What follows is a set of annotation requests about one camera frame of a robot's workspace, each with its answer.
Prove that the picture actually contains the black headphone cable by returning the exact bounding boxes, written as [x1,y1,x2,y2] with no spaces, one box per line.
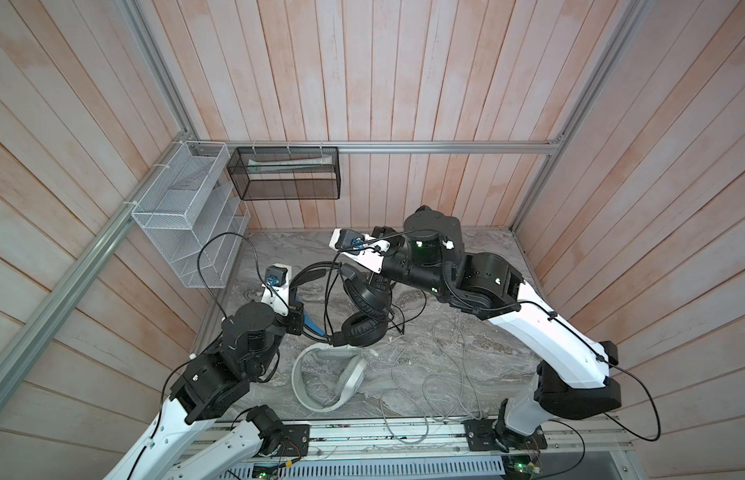
[320,251,431,349]

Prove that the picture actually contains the black headphones with blue band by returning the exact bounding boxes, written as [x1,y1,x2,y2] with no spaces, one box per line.
[286,261,395,349]

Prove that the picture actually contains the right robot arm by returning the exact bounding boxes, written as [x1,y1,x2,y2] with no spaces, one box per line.
[370,206,622,451]

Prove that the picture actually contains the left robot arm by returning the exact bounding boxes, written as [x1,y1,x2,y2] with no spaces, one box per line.
[108,300,310,479]

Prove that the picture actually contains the white headphones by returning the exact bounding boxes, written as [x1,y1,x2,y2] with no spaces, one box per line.
[290,343,368,413]

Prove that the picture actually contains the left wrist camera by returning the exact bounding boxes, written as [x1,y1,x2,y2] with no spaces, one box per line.
[262,264,292,317]

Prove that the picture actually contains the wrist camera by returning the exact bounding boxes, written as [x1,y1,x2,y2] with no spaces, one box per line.
[328,228,391,273]
[262,264,292,317]

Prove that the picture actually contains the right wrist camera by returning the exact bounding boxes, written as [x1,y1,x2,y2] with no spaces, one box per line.
[328,228,391,273]

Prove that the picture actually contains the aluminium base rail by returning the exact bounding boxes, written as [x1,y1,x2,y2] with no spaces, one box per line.
[219,417,647,479]

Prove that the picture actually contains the white wire mesh shelf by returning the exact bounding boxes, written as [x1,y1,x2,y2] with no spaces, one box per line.
[132,141,250,289]

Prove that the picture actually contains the white headphone cable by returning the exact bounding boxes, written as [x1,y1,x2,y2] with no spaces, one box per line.
[371,311,488,446]

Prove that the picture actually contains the black wire mesh basket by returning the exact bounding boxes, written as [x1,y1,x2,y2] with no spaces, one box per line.
[226,146,342,201]

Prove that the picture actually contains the aluminium wall frame rail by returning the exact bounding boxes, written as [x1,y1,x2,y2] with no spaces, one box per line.
[0,0,656,421]

